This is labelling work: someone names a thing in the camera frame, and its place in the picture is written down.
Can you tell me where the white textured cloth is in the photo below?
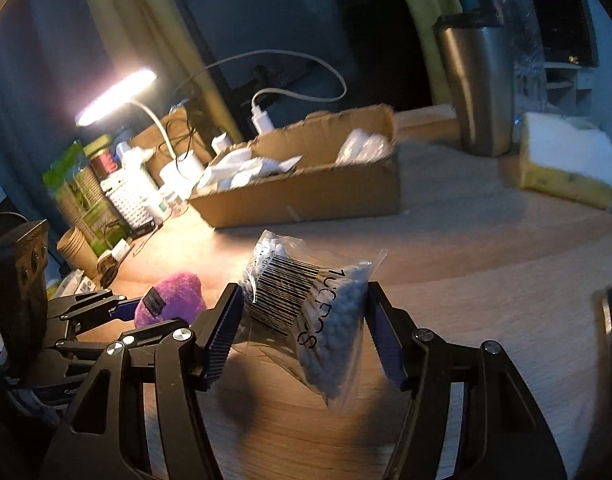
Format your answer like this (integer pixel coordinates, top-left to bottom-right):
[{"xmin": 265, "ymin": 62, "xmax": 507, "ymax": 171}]
[{"xmin": 196, "ymin": 148, "xmax": 303, "ymax": 191}]

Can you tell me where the black phone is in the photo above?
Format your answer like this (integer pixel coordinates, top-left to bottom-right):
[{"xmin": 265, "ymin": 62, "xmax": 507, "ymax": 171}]
[{"xmin": 593, "ymin": 284, "xmax": 612, "ymax": 411}]

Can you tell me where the yellow curtain left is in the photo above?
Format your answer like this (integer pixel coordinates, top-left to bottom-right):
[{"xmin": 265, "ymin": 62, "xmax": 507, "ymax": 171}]
[{"xmin": 87, "ymin": 0, "xmax": 243, "ymax": 141}]

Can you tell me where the purple plush toy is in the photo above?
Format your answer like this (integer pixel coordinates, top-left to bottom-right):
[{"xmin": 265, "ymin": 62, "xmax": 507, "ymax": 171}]
[{"xmin": 134, "ymin": 271, "xmax": 206, "ymax": 328}]

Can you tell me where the white LED desk lamp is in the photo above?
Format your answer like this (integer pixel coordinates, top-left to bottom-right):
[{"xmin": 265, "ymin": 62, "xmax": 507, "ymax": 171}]
[{"xmin": 75, "ymin": 67, "xmax": 199, "ymax": 186}]

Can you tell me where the stainless steel travel mug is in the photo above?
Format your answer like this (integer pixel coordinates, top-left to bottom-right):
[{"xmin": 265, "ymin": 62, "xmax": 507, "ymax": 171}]
[{"xmin": 433, "ymin": 12, "xmax": 514, "ymax": 157}]

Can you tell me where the brown cardboard box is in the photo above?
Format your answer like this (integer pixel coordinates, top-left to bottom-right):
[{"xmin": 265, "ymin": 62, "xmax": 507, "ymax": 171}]
[{"xmin": 189, "ymin": 104, "xmax": 400, "ymax": 229}]

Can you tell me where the bag of cotton swabs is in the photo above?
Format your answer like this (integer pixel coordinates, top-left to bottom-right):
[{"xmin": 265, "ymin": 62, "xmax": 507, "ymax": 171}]
[{"xmin": 235, "ymin": 230, "xmax": 387, "ymax": 414}]

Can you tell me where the yellow curtain right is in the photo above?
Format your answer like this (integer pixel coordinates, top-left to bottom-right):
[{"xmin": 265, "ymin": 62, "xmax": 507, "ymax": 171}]
[{"xmin": 406, "ymin": 0, "xmax": 462, "ymax": 104}]

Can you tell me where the yellow tissue pack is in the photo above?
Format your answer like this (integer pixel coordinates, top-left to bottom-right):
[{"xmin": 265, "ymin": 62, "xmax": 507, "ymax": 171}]
[{"xmin": 518, "ymin": 112, "xmax": 612, "ymax": 210}]

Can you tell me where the yellow curtain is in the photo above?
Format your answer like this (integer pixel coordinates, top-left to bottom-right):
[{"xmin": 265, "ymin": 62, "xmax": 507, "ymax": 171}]
[
  {"xmin": 406, "ymin": 0, "xmax": 462, "ymax": 104},
  {"xmin": 87, "ymin": 0, "xmax": 243, "ymax": 141}
]

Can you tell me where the white charger with cable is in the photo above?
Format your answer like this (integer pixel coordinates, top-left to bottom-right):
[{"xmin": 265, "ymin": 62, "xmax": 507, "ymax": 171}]
[{"xmin": 173, "ymin": 49, "xmax": 348, "ymax": 136}]

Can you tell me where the black monitor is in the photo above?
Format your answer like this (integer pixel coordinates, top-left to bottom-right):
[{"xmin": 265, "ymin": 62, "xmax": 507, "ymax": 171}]
[{"xmin": 532, "ymin": 0, "xmax": 600, "ymax": 67}]

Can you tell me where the white fluffy soft pad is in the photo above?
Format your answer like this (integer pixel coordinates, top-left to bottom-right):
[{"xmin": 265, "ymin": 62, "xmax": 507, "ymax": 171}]
[{"xmin": 335, "ymin": 128, "xmax": 393, "ymax": 165}]

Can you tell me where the clear water bottle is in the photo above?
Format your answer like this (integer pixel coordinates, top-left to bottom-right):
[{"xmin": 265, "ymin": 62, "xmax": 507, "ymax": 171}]
[{"xmin": 492, "ymin": 0, "xmax": 548, "ymax": 139}]

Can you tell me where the stack of paper cups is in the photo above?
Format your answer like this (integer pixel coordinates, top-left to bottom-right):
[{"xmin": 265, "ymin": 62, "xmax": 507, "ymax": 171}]
[{"xmin": 42, "ymin": 141, "xmax": 130, "ymax": 278}]

